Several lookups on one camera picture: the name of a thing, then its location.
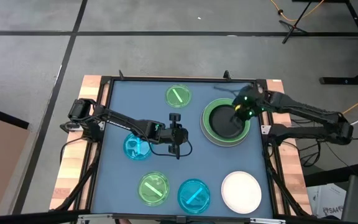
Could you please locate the black desk frame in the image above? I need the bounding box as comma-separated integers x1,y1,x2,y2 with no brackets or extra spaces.
292,0,358,85

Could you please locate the black plastic plate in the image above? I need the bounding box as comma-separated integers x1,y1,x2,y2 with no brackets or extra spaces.
209,105,246,139

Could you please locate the white plastic plate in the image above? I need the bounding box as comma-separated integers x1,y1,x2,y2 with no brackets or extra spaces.
221,170,263,215

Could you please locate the clear blue plastic plate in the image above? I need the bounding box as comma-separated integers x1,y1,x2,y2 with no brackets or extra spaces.
122,133,154,161
177,178,211,215

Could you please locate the large grey plastic plate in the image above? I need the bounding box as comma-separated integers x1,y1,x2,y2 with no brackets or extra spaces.
200,98,252,148

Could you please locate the blue-grey table mat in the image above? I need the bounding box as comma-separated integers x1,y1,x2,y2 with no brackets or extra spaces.
90,80,275,218

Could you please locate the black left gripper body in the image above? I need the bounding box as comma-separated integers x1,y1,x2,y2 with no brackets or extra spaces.
158,123,189,146

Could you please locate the large opaque green plate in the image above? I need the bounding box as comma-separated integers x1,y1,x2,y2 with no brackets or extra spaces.
202,98,251,144

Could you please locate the silver aluminium bar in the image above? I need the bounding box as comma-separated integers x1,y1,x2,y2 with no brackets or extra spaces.
78,213,287,224

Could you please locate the black tripod stand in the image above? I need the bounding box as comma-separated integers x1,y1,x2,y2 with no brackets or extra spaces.
278,0,313,44

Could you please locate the clear green plastic plate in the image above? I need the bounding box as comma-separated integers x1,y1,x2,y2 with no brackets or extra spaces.
137,171,170,207

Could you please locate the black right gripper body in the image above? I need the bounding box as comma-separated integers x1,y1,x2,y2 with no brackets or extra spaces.
231,84,263,123

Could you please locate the small clear green plate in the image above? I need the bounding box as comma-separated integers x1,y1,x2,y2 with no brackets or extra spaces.
165,83,193,109

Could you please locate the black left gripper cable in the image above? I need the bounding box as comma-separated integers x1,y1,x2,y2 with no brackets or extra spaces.
147,136,194,158

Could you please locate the black desk foot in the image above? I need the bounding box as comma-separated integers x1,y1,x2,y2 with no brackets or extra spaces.
305,161,358,187

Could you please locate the white cardboard box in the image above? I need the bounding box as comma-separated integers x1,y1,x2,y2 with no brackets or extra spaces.
306,183,347,220

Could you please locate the orange floor cable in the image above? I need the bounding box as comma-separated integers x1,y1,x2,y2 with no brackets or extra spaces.
268,0,326,22

